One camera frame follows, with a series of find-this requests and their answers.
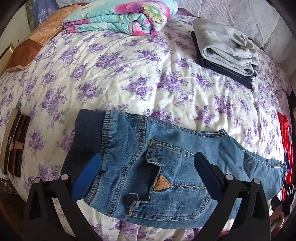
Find teal pink floral quilt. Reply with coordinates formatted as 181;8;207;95
62;1;179;36

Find red blue striped cloth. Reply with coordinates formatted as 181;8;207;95
277;113;295;200

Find lilac lace bed cover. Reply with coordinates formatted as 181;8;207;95
55;0;296;68

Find wooden headboard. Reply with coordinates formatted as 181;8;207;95
1;101;30;177

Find right hand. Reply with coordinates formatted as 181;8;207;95
269;205;285;232

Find purple floral bedspread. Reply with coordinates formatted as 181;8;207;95
0;14;292;241

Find brown leather pillow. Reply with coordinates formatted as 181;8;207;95
6;3;86;72

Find grey folded sweatpants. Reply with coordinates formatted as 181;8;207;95
193;18;259;77

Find blue denim jeans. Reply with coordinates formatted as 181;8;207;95
61;109;287;229

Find dark navy folded pants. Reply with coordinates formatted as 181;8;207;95
191;31;257;89

